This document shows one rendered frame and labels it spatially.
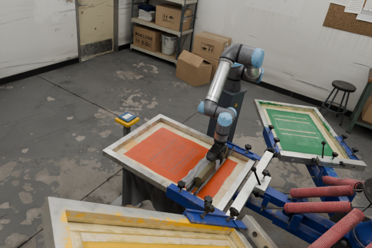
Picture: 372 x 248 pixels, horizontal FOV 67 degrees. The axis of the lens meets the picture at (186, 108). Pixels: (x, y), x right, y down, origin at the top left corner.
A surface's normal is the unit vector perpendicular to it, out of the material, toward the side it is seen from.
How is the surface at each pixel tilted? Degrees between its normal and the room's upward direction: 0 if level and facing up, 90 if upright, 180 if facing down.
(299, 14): 90
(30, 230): 0
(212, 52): 90
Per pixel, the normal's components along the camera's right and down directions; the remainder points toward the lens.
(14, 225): 0.13, -0.86
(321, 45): -0.52, 0.36
